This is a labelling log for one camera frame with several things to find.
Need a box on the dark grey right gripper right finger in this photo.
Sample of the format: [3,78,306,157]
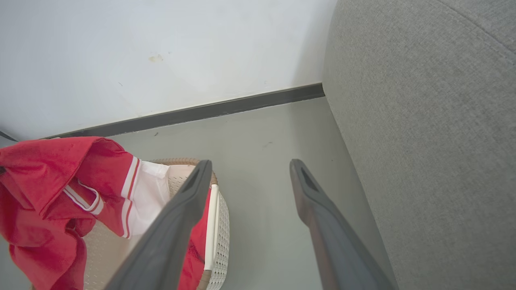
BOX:
[289,159,397,290]

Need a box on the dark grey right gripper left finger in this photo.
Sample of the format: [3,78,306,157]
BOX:
[105,160,213,290]

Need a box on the red and white garment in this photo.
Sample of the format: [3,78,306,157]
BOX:
[0,136,212,290]

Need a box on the cream perforated laundry basket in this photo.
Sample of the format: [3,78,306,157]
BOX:
[83,158,230,290]

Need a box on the dark baseboard strip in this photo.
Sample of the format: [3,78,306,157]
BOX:
[42,83,325,139]

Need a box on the grey fabric sofa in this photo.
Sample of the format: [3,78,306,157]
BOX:
[322,0,516,290]

